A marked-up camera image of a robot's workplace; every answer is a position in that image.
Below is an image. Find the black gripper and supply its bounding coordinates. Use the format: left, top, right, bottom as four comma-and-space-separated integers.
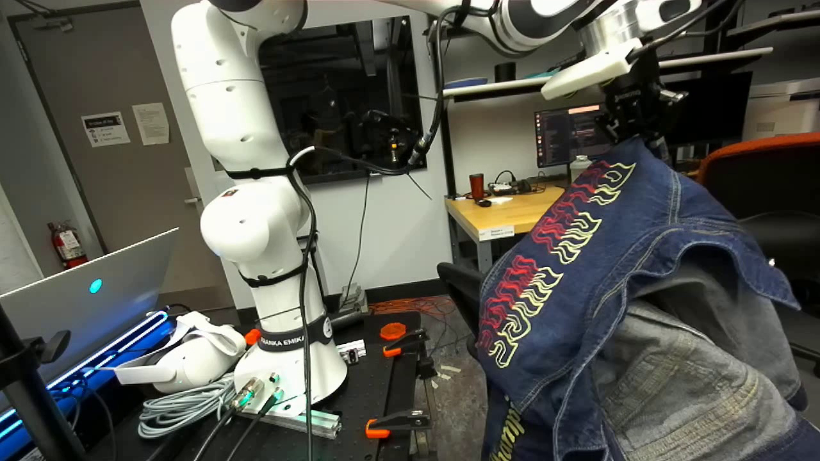
605, 52, 684, 160

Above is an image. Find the white door notice paper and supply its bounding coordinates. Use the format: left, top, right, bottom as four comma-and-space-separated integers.
82, 114, 130, 150

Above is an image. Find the red fire extinguisher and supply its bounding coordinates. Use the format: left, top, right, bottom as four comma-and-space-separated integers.
50, 224, 87, 269

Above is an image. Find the orange clamp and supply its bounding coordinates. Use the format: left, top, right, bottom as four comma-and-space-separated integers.
380, 320, 429, 360
365, 411, 432, 440

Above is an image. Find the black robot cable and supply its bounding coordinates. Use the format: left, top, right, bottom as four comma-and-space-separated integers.
285, 143, 412, 461

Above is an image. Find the silver laptop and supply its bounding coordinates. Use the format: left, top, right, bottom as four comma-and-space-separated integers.
0, 226, 183, 388

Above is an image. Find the blue denim jacket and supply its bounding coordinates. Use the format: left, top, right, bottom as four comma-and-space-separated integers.
474, 139, 820, 461

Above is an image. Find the black desk monitor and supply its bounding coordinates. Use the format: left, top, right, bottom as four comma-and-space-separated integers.
534, 106, 613, 168

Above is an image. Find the red cup on desk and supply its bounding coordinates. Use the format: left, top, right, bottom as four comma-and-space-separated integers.
470, 175, 487, 203

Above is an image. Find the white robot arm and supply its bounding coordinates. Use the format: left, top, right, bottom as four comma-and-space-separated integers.
171, 0, 704, 402

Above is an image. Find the wooden top desk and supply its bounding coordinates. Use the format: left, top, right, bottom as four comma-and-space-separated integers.
446, 188, 565, 271

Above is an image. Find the orange clamp rear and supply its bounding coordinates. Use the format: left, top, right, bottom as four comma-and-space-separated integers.
380, 320, 429, 360

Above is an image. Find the black wall monitor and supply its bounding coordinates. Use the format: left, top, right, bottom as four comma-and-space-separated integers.
260, 15, 424, 182

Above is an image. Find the black tripod leg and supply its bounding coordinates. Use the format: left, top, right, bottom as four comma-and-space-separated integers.
0, 310, 86, 461

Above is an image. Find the orange and black office chair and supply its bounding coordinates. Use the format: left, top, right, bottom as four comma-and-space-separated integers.
697, 133, 820, 360

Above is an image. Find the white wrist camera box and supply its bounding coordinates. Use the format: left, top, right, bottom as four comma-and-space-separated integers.
542, 39, 640, 100

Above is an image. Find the orange clamp front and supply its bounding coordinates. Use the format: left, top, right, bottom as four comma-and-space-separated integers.
365, 411, 432, 440

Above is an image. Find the coiled grey cable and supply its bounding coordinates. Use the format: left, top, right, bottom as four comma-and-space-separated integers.
137, 376, 238, 443

